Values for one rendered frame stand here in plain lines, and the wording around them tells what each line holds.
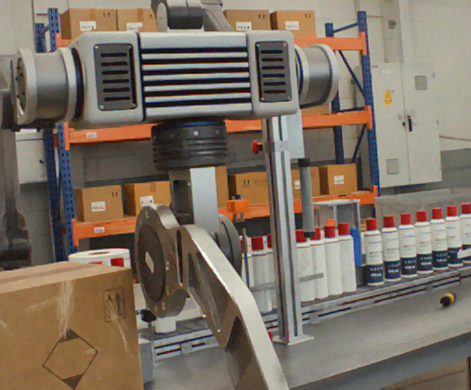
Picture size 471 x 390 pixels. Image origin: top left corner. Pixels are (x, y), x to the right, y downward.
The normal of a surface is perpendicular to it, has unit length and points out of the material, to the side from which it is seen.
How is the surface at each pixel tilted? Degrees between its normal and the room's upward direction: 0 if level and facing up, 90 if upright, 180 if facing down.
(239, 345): 90
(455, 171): 90
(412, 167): 90
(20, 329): 90
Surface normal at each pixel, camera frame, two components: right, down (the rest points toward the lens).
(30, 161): 0.43, 0.01
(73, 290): 0.68, -0.02
